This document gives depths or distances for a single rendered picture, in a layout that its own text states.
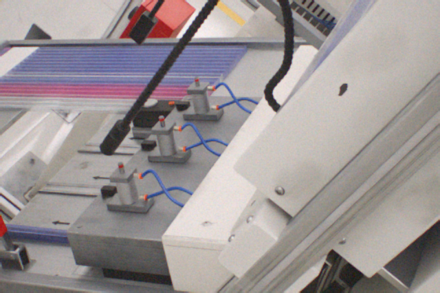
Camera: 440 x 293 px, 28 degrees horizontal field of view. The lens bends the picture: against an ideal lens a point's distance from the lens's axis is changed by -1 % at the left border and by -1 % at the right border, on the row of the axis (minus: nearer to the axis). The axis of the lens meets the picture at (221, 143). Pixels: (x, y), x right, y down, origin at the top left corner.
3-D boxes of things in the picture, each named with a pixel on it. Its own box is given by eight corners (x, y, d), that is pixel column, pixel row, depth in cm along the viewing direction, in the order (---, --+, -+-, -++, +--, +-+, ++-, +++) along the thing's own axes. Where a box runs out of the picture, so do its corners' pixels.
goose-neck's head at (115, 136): (95, 149, 96) (113, 123, 94) (103, 141, 98) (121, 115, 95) (108, 159, 96) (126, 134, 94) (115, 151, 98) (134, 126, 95)
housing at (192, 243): (185, 340, 98) (159, 236, 92) (311, 128, 137) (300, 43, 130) (252, 349, 95) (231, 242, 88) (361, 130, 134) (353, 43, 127)
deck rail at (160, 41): (13, 72, 177) (4, 43, 174) (18, 67, 178) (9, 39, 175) (362, 75, 148) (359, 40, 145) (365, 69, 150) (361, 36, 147)
